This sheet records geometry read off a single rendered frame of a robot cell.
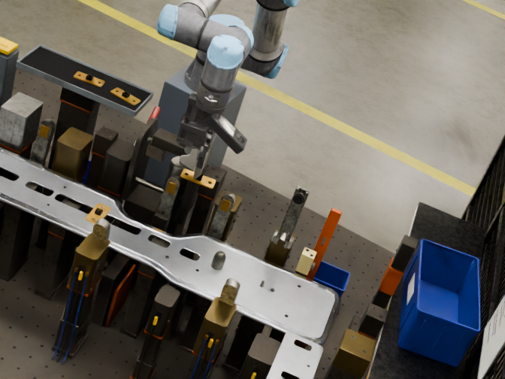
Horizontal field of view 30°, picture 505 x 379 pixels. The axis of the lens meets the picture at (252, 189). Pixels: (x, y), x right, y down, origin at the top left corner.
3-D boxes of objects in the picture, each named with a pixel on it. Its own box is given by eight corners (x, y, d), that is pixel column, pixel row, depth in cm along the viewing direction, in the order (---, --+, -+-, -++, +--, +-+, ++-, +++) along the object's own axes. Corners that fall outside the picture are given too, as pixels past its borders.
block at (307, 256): (261, 349, 267) (301, 253, 247) (265, 341, 270) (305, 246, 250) (273, 354, 267) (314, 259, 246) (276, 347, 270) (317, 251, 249)
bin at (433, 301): (396, 347, 233) (416, 309, 226) (403, 273, 259) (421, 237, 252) (459, 368, 233) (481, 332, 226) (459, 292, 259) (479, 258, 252)
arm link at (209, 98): (235, 83, 215) (228, 98, 209) (230, 99, 218) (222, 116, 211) (204, 71, 216) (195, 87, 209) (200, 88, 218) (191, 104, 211)
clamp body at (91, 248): (44, 357, 242) (68, 257, 223) (65, 329, 252) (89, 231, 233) (67, 368, 242) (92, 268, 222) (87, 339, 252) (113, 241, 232)
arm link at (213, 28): (215, 11, 220) (201, 28, 211) (260, 28, 220) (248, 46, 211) (207, 40, 225) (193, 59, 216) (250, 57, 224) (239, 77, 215)
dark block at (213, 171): (166, 288, 276) (202, 174, 253) (174, 274, 282) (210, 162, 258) (182, 295, 276) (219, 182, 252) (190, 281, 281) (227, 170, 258)
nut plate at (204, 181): (179, 177, 226) (180, 173, 225) (183, 168, 229) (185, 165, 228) (212, 189, 226) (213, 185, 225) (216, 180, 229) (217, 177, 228)
